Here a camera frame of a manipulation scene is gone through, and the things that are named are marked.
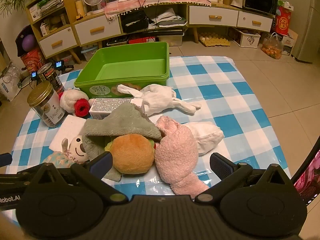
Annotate cardboard box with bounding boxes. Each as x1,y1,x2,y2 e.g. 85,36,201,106
281,29,298,55

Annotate pink floral cloth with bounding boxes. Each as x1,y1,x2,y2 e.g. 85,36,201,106
294,150,320,203

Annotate purple ball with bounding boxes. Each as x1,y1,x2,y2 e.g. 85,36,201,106
21,34,37,52

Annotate white cloth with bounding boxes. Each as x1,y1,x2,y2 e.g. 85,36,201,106
182,122,225,155

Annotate egg tray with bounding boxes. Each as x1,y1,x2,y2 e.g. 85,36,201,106
199,31,232,47

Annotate white printed sack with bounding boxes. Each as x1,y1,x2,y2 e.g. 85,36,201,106
0,60,22,102

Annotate blue white checked tablecloth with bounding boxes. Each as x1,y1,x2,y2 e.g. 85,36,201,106
0,55,292,230

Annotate clear jar gold lid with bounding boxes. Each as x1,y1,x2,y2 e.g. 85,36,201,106
27,81,66,128

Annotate black microwave oven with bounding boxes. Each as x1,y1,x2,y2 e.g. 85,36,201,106
242,0,279,18

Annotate white-faced plush doll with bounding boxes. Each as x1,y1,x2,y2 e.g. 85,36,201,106
42,135,89,168

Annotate red gift bag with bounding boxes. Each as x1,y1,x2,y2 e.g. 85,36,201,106
271,6,294,37

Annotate clear storage box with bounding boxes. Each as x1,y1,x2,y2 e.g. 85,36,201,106
157,29,184,47

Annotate white foam block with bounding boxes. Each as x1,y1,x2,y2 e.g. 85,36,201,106
49,115,87,153

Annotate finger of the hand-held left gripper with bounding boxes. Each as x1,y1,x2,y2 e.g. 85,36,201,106
0,153,12,167
0,169,37,184

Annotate plastic bag of oranges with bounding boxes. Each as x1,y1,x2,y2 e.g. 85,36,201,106
261,32,284,60

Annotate white cotton gloves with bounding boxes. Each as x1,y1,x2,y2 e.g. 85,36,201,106
117,84,202,117

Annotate white crate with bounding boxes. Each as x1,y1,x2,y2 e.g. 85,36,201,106
234,27,262,48

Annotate red printed box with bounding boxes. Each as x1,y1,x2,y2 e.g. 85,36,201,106
20,47,47,73

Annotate pink fluffy plush toy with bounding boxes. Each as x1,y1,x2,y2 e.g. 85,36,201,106
154,116,210,196

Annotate green plastic box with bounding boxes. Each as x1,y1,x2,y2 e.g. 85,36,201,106
74,41,171,99

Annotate grey refrigerator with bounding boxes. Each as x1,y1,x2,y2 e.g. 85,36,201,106
291,0,320,63

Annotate grey-green towel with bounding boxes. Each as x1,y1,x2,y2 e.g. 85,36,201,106
82,102,163,182

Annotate yellow bottle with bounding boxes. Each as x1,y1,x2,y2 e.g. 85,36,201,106
75,0,87,15

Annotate stack of papers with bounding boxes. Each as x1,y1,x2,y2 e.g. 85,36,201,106
149,7,188,29

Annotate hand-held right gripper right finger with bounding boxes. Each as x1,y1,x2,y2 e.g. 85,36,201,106
194,152,293,204

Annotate white red plush toy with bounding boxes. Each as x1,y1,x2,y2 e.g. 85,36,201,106
59,89,89,113

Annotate low wooden drawer cabinet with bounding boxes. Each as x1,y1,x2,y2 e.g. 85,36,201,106
72,1,275,48

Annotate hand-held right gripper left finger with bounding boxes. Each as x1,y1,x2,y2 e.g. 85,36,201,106
31,152,128,205

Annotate blue white carton box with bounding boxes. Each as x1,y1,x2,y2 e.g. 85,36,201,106
89,97,144,120

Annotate burger plush toy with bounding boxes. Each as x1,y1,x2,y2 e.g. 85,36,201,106
105,134,155,175

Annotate black bag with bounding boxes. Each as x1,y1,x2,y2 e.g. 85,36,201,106
121,10,149,33

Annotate tall wooden shelf cabinet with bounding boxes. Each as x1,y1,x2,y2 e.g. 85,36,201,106
25,0,83,64

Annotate dark tin can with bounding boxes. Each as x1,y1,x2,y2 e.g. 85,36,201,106
37,62,65,93

